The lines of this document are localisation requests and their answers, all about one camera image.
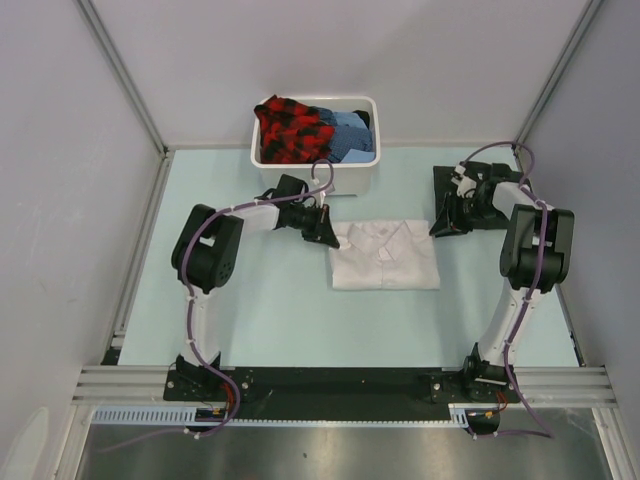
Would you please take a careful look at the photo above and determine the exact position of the folded black striped shirt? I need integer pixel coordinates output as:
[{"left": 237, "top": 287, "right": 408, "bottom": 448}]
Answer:
[{"left": 433, "top": 163, "right": 523, "bottom": 231}]

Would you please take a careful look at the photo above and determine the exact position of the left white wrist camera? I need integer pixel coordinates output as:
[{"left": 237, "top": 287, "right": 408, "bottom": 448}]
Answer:
[{"left": 314, "top": 187, "right": 334, "bottom": 208}]

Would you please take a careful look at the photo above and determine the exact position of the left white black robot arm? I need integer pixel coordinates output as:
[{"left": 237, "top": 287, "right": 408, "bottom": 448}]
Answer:
[{"left": 171, "top": 174, "right": 339, "bottom": 400}]

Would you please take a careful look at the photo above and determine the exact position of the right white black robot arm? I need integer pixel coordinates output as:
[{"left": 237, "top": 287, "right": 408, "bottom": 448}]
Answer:
[{"left": 429, "top": 162, "right": 575, "bottom": 402}]

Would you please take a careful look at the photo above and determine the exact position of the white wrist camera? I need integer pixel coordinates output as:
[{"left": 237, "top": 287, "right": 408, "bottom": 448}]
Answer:
[
  {"left": 451, "top": 162, "right": 488, "bottom": 199},
  {"left": 314, "top": 187, "right": 334, "bottom": 208}
]

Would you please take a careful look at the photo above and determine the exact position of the white slotted cable duct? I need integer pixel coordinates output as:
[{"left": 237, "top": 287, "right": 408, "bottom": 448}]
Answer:
[{"left": 92, "top": 406, "right": 468, "bottom": 429}]

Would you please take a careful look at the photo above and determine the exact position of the red black plaid shirt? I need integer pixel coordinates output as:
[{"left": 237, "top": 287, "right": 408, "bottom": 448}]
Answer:
[{"left": 254, "top": 95, "right": 335, "bottom": 165}]

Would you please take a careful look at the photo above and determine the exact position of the right aluminium corner post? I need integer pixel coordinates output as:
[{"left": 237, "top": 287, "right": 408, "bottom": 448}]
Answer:
[{"left": 511, "top": 0, "right": 605, "bottom": 151}]

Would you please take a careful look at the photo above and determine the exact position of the aluminium corner post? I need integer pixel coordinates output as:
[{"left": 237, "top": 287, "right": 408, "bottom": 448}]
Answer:
[
  {"left": 511, "top": 0, "right": 605, "bottom": 151},
  {"left": 74, "top": 0, "right": 168, "bottom": 153}
]

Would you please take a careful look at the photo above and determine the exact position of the left aluminium corner post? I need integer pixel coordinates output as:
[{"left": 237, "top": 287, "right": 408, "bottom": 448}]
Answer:
[{"left": 74, "top": 0, "right": 168, "bottom": 153}]

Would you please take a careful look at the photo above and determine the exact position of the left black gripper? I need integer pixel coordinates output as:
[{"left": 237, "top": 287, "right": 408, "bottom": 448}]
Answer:
[{"left": 289, "top": 204, "right": 339, "bottom": 249}]

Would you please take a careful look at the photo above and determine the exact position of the aluminium front rail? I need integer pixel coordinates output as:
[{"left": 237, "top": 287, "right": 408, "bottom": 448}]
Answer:
[{"left": 73, "top": 366, "right": 617, "bottom": 408}]

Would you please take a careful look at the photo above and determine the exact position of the white long sleeve shirt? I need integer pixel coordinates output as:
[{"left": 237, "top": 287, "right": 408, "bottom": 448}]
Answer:
[{"left": 329, "top": 219, "right": 440, "bottom": 291}]

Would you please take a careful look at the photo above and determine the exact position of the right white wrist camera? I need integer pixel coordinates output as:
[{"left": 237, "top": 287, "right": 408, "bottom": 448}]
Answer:
[{"left": 451, "top": 162, "right": 488, "bottom": 199}]

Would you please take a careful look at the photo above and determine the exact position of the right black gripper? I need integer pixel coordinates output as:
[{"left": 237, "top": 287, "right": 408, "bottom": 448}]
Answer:
[{"left": 429, "top": 191, "right": 502, "bottom": 238}]

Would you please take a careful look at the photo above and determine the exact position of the blue patterned shirt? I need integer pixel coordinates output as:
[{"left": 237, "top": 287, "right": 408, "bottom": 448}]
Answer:
[{"left": 317, "top": 107, "right": 375, "bottom": 164}]

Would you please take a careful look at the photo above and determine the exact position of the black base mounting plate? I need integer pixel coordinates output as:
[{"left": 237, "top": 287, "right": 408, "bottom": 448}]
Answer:
[{"left": 163, "top": 365, "right": 522, "bottom": 422}]

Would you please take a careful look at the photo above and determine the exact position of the white plastic bin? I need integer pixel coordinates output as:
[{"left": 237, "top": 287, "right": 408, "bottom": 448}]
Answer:
[{"left": 251, "top": 96, "right": 380, "bottom": 195}]

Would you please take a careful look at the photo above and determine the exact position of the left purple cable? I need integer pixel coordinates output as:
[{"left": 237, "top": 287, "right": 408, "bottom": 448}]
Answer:
[{"left": 97, "top": 159, "right": 336, "bottom": 453}]

